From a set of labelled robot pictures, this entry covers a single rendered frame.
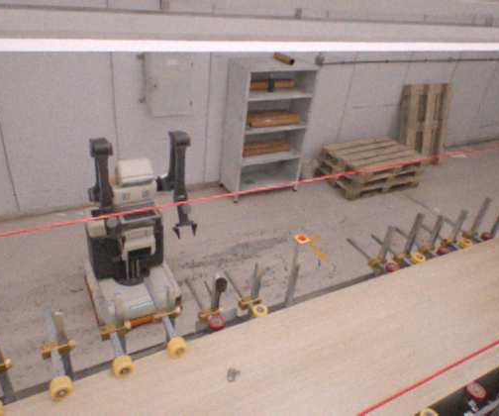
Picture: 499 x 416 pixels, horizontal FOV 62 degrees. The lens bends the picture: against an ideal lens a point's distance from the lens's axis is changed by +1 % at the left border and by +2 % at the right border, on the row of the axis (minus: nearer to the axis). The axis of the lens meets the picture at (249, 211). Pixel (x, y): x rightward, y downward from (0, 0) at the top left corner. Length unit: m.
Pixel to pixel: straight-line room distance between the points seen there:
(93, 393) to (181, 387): 0.36
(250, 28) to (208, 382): 1.46
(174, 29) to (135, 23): 0.09
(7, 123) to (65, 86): 0.60
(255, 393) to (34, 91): 3.24
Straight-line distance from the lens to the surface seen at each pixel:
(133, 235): 2.87
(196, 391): 1.97
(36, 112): 4.30
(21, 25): 1.04
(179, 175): 2.45
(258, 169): 5.38
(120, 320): 2.08
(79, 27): 1.05
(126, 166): 2.58
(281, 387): 2.02
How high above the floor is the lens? 2.54
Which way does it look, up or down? 32 degrees down
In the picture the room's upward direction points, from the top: 7 degrees clockwise
